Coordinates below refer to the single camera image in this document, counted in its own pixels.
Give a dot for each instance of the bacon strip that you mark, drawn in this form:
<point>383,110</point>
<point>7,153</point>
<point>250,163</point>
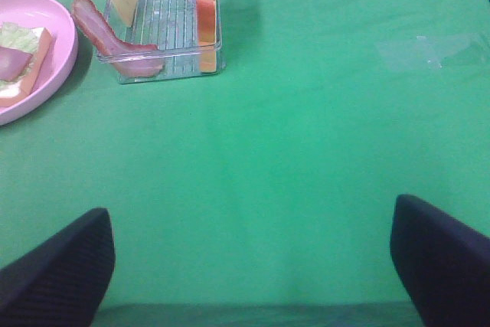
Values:
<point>13,63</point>
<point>94,26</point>

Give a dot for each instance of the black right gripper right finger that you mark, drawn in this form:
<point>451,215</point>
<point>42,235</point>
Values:
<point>442,263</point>

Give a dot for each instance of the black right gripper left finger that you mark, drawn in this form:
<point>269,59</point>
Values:
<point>62,281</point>

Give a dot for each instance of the pink round plate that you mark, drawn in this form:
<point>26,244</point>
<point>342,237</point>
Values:
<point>61,57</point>

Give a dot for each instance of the right clear plastic container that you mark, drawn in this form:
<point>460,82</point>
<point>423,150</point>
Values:
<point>172,25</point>

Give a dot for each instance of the green lettuce leaf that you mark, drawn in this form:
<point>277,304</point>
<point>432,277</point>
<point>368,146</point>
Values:
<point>19,38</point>

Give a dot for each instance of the green tablecloth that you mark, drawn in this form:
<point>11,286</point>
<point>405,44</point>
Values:
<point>275,180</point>

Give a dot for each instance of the bread slice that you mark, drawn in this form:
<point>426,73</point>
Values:
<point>38,66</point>
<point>207,34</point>

